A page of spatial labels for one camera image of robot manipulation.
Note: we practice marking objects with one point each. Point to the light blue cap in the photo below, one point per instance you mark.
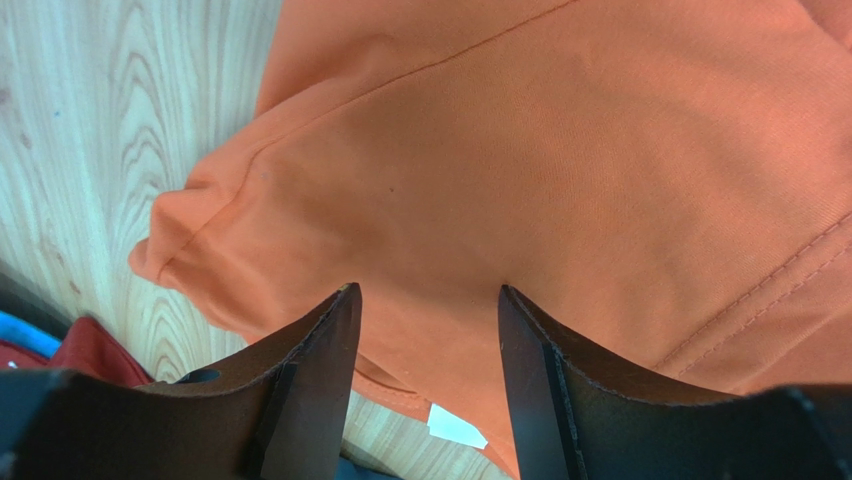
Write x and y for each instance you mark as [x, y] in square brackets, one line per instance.
[32, 339]

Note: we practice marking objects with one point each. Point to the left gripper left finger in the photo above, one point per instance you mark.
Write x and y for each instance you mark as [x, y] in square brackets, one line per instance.
[274, 410]

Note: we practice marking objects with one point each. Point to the orange t shirt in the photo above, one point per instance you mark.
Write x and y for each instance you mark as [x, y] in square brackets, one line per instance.
[671, 179]

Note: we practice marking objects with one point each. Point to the red t shirt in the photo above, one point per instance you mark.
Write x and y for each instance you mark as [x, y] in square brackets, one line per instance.
[88, 348]

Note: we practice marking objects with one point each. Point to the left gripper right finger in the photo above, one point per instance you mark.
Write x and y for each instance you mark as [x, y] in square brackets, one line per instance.
[580, 411]

